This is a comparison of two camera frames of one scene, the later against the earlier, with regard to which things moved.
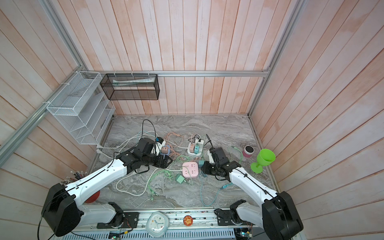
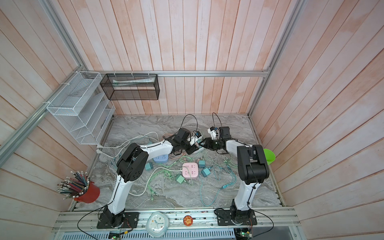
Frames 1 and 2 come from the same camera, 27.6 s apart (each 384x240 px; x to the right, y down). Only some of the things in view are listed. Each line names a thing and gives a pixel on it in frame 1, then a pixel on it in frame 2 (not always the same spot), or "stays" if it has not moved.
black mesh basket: [131, 86] stays
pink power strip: [193, 172] stays
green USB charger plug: [180, 179] stays
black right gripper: [205, 169] to [208, 144]
